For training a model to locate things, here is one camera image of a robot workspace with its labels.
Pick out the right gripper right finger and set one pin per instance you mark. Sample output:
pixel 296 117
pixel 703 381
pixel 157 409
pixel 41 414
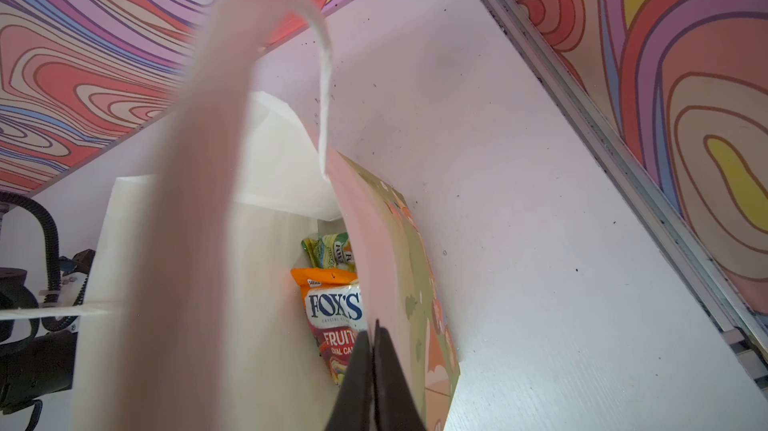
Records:
pixel 394 407

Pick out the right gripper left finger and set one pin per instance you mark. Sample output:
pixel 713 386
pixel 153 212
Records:
pixel 353 406

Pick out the red orange Fox's fruits bag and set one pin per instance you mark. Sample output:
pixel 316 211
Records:
pixel 335 314

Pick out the yellow green Fox's bag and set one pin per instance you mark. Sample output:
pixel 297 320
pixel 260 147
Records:
pixel 330 251

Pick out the illustrated paper gift bag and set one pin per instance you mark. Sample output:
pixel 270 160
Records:
pixel 194 321

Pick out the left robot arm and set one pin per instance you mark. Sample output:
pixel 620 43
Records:
pixel 38 341

